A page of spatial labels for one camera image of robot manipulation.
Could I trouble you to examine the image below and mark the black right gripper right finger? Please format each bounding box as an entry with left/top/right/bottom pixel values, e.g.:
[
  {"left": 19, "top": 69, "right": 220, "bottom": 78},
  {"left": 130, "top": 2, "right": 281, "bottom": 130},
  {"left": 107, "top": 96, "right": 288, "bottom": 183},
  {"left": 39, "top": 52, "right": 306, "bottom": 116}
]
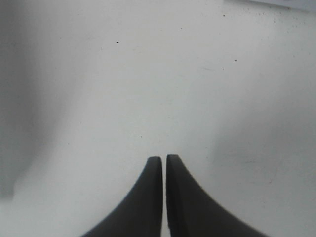
[{"left": 166, "top": 154, "right": 265, "bottom": 237}]

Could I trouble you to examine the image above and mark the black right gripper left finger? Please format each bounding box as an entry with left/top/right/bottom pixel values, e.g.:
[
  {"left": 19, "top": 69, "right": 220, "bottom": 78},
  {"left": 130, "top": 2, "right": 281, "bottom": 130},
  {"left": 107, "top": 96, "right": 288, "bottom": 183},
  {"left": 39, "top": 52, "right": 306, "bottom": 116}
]
[{"left": 84, "top": 156, "right": 162, "bottom": 237}]

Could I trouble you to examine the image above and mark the white microwave oven body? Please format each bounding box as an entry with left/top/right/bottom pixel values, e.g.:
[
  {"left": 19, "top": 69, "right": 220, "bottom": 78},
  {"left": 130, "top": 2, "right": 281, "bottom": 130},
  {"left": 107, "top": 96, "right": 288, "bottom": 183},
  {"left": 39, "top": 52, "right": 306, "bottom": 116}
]
[{"left": 222, "top": 0, "right": 316, "bottom": 13}]

